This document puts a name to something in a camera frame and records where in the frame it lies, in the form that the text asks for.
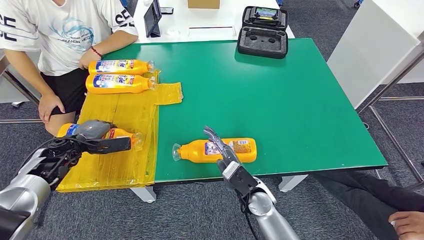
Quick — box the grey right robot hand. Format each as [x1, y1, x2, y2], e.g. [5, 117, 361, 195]
[203, 125, 243, 176]

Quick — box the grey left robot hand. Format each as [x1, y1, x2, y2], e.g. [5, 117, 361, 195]
[72, 119, 115, 142]

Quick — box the orange detergent bottle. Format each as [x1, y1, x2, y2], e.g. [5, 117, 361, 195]
[85, 73, 157, 95]
[56, 122, 144, 152]
[172, 137, 258, 164]
[88, 59, 156, 76]

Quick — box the yellow plastic wrapped board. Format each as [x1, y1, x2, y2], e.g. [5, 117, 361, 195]
[56, 70, 184, 194]

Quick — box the white table foot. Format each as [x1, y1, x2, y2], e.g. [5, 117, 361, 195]
[278, 174, 310, 194]
[129, 186, 157, 204]

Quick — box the white partition panel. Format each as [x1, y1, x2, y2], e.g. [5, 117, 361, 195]
[0, 49, 42, 104]
[326, 0, 422, 110]

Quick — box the person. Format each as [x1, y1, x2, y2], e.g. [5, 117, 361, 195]
[0, 0, 139, 137]
[312, 170, 424, 240]

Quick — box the black foam carrying case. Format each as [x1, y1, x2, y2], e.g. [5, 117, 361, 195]
[237, 5, 289, 60]

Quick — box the flat white box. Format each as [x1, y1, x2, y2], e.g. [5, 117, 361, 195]
[188, 26, 237, 37]

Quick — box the black tablet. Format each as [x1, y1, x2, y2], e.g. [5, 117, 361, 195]
[143, 0, 163, 38]

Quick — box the white table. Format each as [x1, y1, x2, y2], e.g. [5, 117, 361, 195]
[133, 0, 296, 44]

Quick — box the black remote controller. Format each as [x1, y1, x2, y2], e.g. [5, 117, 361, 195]
[249, 7, 284, 23]

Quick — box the cardboard box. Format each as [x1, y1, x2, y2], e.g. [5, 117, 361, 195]
[187, 0, 221, 10]

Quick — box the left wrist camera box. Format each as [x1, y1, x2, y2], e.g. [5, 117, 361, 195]
[84, 136, 132, 156]

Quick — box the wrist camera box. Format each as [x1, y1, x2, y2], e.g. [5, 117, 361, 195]
[84, 136, 132, 156]
[221, 161, 260, 199]

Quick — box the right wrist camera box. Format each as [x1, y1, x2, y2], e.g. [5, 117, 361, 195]
[221, 161, 260, 199]

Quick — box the steel tube frame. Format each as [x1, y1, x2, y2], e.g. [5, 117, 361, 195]
[356, 31, 424, 193]
[0, 56, 64, 229]

